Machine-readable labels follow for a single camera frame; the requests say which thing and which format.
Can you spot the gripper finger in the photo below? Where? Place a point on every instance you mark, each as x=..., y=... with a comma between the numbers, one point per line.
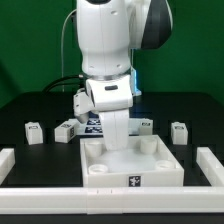
x=115, y=126

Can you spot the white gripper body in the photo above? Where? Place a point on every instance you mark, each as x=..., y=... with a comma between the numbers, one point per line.
x=102, y=96

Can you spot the white square table top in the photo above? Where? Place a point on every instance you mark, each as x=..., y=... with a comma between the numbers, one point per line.
x=146, y=162

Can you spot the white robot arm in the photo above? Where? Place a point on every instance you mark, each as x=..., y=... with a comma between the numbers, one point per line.
x=107, y=31

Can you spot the white base tag plate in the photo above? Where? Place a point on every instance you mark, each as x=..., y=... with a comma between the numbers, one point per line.
x=93, y=126

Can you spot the white U-shaped obstacle fence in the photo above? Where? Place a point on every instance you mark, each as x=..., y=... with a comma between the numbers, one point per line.
x=123, y=200

